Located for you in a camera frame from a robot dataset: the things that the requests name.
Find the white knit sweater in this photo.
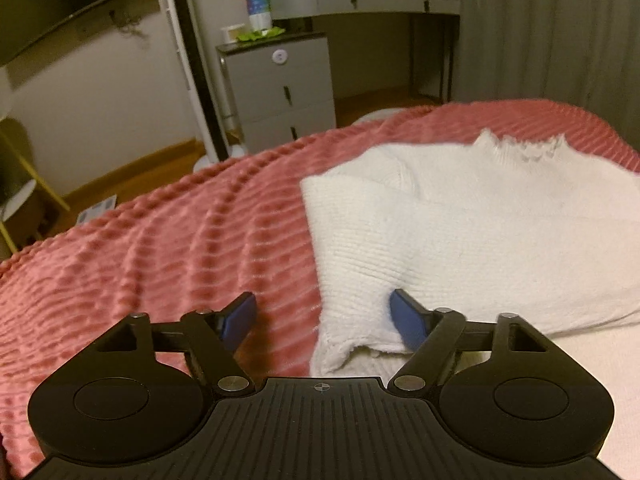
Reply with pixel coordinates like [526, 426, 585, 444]
[300, 130, 639, 377]

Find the red ribbed bed blanket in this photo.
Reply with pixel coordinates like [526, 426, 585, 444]
[1, 100, 639, 479]

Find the grey drawer cabinet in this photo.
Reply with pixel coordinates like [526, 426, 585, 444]
[217, 32, 336, 154]

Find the green tray on cabinet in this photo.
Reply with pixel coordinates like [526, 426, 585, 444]
[238, 26, 286, 44]

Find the blue white tissue box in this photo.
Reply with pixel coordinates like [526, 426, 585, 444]
[245, 0, 272, 32]

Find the grey curtain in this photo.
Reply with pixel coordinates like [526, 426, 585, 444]
[454, 0, 639, 148]

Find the grey vanity desk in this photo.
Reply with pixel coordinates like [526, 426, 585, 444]
[270, 0, 461, 102]

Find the white standing fan column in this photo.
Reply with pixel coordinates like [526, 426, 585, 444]
[160, 0, 246, 170]

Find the yellow frame side table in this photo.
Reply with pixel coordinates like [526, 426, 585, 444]
[1, 116, 70, 259]

